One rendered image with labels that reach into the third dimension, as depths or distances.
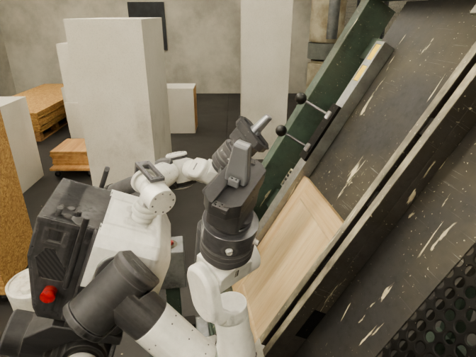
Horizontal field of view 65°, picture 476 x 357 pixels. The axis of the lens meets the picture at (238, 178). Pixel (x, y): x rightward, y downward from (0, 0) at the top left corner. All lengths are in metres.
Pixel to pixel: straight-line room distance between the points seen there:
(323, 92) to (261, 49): 3.26
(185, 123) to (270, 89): 1.87
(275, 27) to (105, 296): 4.18
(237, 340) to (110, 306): 0.24
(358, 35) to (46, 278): 1.21
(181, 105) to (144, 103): 2.75
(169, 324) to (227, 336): 0.12
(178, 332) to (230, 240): 0.29
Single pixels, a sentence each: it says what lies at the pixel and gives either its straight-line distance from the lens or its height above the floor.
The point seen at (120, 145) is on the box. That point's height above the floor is 0.72.
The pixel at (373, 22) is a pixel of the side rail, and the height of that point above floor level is 1.77.
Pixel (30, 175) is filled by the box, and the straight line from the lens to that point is 4.79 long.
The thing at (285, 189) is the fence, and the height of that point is 1.26.
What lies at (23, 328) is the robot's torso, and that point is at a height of 1.06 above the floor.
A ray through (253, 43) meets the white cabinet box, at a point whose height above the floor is 1.46.
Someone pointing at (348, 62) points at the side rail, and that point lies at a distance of 1.45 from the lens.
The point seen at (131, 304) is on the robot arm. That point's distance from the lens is 0.74.
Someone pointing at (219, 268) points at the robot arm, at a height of 1.42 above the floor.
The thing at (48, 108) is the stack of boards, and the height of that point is 0.42.
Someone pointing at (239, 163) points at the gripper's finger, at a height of 1.62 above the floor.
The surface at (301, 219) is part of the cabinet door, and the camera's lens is 1.15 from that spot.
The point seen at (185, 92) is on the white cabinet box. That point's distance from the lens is 5.96.
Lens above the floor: 1.80
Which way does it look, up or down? 24 degrees down
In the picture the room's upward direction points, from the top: straight up
